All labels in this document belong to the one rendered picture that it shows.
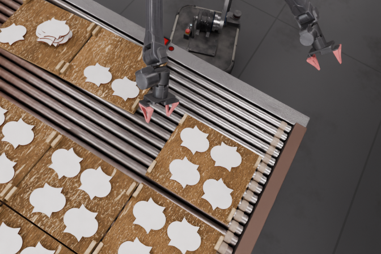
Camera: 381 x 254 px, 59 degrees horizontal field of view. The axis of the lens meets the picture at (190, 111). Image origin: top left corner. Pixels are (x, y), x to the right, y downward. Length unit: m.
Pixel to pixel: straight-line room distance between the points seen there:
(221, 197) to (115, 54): 0.88
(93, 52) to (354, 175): 2.09
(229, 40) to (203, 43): 0.22
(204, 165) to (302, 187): 1.28
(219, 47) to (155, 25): 1.52
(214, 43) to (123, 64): 1.13
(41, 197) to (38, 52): 0.72
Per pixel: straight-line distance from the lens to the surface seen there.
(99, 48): 1.80
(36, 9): 2.02
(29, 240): 1.52
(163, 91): 1.20
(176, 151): 1.52
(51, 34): 1.82
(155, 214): 1.44
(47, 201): 1.51
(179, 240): 1.43
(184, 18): 2.85
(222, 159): 1.53
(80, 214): 1.47
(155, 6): 1.28
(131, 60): 1.74
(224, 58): 2.66
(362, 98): 3.23
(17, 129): 1.65
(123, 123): 1.59
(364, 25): 3.76
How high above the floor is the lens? 2.37
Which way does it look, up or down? 63 degrees down
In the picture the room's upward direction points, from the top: 14 degrees clockwise
